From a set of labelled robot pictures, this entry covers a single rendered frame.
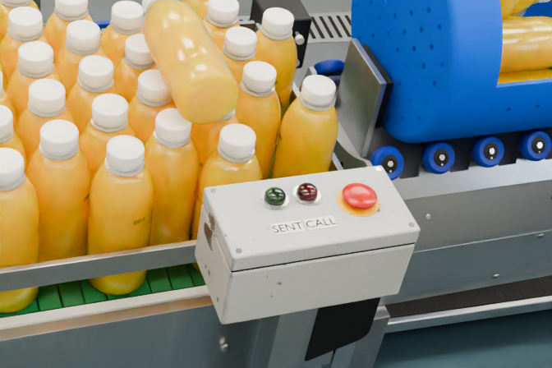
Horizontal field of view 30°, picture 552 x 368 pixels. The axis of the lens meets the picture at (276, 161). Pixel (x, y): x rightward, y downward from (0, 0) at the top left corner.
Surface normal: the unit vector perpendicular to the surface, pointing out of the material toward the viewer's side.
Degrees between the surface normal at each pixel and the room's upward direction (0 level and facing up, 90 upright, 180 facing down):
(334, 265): 90
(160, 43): 57
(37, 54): 0
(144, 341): 90
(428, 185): 52
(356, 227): 0
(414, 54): 90
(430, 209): 71
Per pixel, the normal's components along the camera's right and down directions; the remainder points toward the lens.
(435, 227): 0.36, 0.37
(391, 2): -0.93, 0.11
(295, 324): 0.33, 0.65
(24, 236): 0.64, 0.58
